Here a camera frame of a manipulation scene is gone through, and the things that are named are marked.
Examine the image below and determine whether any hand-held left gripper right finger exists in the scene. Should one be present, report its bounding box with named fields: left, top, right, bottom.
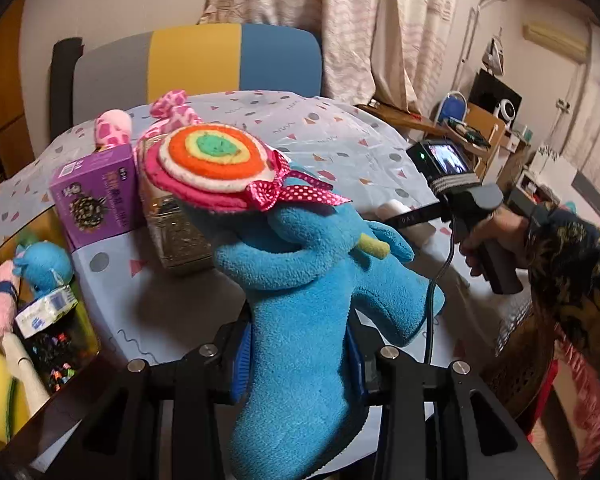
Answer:
left=346, top=317, right=518, bottom=480

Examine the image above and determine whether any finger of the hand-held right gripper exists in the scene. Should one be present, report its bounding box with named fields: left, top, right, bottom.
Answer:
left=384, top=205, right=453, bottom=231

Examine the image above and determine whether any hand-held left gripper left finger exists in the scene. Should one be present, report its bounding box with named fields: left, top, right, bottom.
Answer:
left=77, top=319, right=255, bottom=480

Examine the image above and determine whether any gold metal tin box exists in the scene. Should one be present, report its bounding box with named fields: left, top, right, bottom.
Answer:
left=0, top=205, right=103, bottom=453

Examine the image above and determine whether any black feather beaded toy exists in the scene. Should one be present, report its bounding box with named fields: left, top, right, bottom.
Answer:
left=2, top=327, right=83, bottom=413

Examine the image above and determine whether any blue white tissue packet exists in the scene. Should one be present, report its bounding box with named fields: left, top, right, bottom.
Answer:
left=15, top=287, right=78, bottom=339

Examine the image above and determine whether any small blue pink plush toy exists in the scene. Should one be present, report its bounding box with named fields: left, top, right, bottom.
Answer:
left=0, top=241, right=76, bottom=346

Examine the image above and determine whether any person's right hand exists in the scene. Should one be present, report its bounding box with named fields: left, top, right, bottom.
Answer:
left=459, top=207, right=533, bottom=278

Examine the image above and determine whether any blue back folding chair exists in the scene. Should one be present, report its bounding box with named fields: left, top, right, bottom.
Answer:
left=432, top=90, right=508, bottom=171

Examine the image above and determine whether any wooden side table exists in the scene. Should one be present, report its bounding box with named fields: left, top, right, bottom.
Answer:
left=352, top=102, right=448, bottom=143

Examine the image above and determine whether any black monitor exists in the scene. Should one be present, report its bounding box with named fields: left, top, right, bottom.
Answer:
left=469, top=69, right=523, bottom=121

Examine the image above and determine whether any white storage shelf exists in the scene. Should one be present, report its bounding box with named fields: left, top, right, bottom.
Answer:
left=510, top=146, right=578, bottom=206

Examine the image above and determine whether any patterned plastic tablecloth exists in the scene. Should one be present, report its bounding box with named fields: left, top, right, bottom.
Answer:
left=0, top=89, right=531, bottom=480

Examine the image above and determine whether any white pole stand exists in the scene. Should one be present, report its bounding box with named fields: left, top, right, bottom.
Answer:
left=452, top=0, right=508, bottom=93

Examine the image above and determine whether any white hanging bag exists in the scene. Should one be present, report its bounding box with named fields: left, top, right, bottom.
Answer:
left=480, top=35, right=507, bottom=76

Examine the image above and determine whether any ornate silver tissue box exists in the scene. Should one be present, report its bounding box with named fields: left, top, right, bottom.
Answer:
left=135, top=137, right=218, bottom=276

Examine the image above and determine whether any brown wicker stool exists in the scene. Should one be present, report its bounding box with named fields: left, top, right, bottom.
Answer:
left=480, top=305, right=556, bottom=411

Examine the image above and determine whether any ship print curtain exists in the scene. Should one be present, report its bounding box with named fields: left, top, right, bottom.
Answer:
left=197, top=0, right=463, bottom=116

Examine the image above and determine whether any purple cardboard box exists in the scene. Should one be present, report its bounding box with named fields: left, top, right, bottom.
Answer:
left=48, top=142, right=142, bottom=252

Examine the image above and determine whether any pink red cloth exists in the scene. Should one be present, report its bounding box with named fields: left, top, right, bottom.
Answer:
left=527, top=345, right=600, bottom=480

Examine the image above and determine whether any pink spotted plush toy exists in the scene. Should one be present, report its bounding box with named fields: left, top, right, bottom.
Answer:
left=94, top=89, right=203, bottom=153

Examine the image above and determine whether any grey yellow blue chair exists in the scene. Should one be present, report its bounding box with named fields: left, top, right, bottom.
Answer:
left=72, top=23, right=323, bottom=126

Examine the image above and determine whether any wooden wardrobe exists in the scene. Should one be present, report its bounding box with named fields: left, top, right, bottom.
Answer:
left=0, top=0, right=36, bottom=181

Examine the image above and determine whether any black cable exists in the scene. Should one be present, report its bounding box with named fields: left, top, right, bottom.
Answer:
left=422, top=220, right=456, bottom=366

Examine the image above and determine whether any wall air conditioner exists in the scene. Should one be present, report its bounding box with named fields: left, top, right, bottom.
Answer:
left=522, top=21, right=591, bottom=63

